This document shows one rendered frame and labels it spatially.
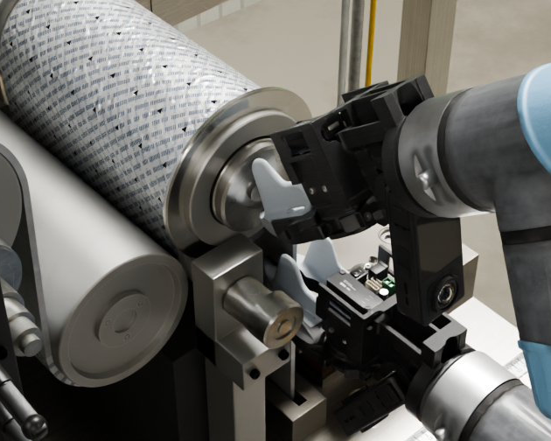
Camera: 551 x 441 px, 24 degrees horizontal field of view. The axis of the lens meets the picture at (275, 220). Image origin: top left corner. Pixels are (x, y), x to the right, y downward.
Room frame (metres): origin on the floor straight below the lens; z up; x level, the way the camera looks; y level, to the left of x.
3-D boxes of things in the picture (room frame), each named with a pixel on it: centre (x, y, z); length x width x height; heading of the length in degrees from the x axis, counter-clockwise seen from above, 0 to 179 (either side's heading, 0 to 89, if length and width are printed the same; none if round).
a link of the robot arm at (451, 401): (0.63, -0.15, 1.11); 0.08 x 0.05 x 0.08; 131
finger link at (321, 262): (0.78, -0.04, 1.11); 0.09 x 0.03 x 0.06; 40
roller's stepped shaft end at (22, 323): (0.51, 0.16, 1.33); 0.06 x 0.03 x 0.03; 41
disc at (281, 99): (0.74, 0.03, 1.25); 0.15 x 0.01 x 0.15; 131
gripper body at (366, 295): (0.69, -0.10, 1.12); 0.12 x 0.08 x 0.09; 41
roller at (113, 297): (0.75, 0.20, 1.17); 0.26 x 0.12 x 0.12; 41
